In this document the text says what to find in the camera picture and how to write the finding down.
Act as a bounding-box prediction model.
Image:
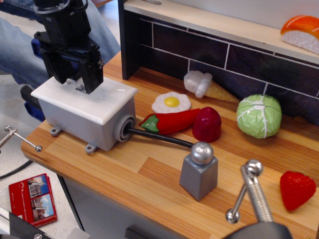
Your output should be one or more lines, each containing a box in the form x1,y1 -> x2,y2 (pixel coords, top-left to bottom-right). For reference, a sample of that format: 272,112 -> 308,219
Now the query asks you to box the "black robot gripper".
33,0 -> 104,94

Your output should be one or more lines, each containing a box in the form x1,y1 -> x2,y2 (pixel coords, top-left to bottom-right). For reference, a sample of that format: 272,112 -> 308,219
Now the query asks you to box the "clear light switch toggle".
75,78 -> 87,93

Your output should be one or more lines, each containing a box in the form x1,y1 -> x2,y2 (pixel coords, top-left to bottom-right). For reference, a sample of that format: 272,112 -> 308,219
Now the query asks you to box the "blue bar clamp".
15,38 -> 79,121

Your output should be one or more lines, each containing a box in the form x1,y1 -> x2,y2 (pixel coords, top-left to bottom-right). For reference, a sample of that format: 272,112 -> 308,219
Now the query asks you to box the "person leg in jeans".
0,0 -> 121,89

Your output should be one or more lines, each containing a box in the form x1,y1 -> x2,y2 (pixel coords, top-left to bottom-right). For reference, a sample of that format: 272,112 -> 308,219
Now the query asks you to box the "metal clamp screw left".
0,125 -> 42,152

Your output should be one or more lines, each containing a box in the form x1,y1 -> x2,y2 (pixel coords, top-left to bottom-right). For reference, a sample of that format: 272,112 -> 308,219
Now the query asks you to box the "toy fried egg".
152,92 -> 191,114

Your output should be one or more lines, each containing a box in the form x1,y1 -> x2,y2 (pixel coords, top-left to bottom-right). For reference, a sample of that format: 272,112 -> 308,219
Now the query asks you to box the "red toy chili pepper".
139,109 -> 200,135

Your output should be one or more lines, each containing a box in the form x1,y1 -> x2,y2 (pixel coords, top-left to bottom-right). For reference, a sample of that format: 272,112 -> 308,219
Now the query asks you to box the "toy ice cream cone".
183,70 -> 240,103

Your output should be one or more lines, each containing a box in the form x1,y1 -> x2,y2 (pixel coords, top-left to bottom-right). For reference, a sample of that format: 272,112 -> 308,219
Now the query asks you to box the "red booklet on floor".
8,173 -> 58,228

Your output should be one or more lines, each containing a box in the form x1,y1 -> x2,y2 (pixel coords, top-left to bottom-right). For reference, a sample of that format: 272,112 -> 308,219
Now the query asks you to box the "dark red toy beet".
192,107 -> 222,142

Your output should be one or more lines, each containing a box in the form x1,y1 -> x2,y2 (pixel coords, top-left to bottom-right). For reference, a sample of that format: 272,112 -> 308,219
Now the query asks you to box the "grey toy salt shaker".
179,141 -> 218,201

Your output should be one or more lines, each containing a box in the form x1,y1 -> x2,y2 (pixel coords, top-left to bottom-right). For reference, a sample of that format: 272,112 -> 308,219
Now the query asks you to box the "dark tiled backsplash shelf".
118,0 -> 319,124

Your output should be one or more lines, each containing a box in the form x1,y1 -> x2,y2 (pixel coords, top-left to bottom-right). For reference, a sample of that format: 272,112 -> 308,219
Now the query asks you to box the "black equipment corner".
0,212 -> 52,239

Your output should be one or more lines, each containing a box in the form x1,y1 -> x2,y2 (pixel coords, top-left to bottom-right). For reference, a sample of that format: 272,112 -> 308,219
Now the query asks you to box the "green toy cabbage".
236,94 -> 282,139

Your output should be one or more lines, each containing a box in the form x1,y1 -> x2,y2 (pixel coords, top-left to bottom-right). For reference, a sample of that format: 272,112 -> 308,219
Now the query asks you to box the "toy salmon nigiri sushi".
281,15 -> 319,54

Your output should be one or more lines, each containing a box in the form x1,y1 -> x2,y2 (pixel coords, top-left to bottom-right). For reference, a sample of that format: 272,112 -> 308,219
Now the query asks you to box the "red toy strawberry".
280,171 -> 317,211

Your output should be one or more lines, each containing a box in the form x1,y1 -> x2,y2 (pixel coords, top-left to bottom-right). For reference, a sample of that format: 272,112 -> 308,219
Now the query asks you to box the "grey switch box white plate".
31,78 -> 138,154

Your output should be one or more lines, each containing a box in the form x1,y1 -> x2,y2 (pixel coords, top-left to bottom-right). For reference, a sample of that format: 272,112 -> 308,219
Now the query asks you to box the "black floor cable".
0,160 -> 33,180

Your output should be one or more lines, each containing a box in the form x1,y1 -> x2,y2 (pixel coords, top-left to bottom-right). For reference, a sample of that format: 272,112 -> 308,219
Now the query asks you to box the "black power cable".
125,127 -> 194,149

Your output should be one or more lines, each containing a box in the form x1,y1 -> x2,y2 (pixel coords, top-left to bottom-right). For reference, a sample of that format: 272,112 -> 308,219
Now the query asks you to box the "grey cabinet with handle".
58,176 -> 184,239

